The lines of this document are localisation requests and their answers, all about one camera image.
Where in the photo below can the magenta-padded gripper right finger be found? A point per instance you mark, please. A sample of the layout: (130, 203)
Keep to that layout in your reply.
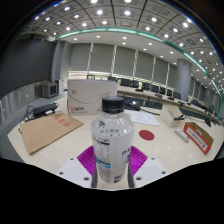
(148, 170)

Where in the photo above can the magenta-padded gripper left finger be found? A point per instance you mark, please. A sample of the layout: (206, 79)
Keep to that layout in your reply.
(75, 170)

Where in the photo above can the clear black-capped drink bottle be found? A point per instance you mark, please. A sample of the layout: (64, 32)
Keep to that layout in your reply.
(111, 143)

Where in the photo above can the flat round red coaster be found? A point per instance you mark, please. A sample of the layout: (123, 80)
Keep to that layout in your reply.
(146, 135)

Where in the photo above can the brown paper envelope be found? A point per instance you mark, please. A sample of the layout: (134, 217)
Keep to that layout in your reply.
(46, 131)

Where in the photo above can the white power strip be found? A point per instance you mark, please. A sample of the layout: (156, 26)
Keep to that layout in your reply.
(181, 135)

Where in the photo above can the white open organizer box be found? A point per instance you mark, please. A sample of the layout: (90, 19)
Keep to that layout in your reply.
(167, 116)

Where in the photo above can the red-fronted cardboard box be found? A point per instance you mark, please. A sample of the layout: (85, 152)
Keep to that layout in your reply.
(197, 140)

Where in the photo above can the flat black device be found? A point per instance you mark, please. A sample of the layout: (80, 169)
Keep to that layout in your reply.
(45, 109)

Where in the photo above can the white paper carton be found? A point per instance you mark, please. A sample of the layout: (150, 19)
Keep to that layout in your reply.
(88, 96)

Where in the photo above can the long curved conference desk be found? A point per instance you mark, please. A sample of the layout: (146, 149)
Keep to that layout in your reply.
(133, 90)

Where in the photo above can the grey box monitor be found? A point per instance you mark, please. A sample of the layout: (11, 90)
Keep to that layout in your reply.
(50, 90)

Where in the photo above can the group of black office chairs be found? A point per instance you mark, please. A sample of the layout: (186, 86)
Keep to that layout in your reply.
(146, 86)

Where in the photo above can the group of ceiling lights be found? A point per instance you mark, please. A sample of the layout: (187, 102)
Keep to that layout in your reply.
(127, 12)

